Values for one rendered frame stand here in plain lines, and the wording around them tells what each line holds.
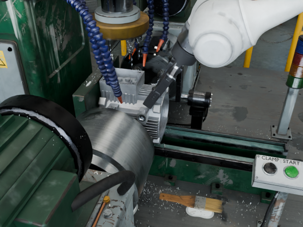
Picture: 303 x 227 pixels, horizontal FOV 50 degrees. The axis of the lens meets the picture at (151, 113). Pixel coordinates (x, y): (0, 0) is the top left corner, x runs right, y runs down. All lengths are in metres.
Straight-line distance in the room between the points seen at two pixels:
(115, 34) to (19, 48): 0.26
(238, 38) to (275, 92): 1.13
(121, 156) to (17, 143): 0.32
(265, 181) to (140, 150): 0.31
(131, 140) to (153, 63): 0.50
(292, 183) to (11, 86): 0.80
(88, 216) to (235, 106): 1.11
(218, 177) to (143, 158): 0.38
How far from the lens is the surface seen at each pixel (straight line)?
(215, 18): 0.64
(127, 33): 0.90
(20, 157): 0.46
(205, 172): 1.11
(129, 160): 0.76
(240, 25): 0.65
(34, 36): 0.94
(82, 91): 0.98
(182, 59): 0.87
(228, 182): 1.13
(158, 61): 1.23
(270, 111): 1.58
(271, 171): 0.86
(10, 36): 0.96
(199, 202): 1.09
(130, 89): 1.01
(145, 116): 0.99
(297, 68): 1.28
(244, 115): 1.52
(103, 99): 1.04
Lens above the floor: 1.63
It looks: 34 degrees down
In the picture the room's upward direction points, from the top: straight up
